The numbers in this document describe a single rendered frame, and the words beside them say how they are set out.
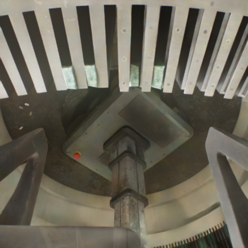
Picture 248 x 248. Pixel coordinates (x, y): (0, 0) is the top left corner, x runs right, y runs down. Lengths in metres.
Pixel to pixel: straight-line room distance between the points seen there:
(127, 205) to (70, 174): 1.07
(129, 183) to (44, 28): 0.81
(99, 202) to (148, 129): 1.04
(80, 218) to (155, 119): 1.14
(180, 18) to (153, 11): 0.02
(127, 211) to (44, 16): 0.78
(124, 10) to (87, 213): 1.88
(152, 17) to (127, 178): 0.83
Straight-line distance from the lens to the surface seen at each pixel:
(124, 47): 0.21
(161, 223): 1.95
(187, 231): 1.73
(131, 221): 0.87
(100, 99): 1.26
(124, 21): 0.20
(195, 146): 1.75
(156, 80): 0.22
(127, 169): 1.01
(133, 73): 0.22
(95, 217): 2.00
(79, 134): 1.24
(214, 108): 1.59
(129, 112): 1.13
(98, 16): 0.21
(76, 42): 0.22
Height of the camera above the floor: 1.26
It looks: 55 degrees down
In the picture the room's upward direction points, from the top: 178 degrees clockwise
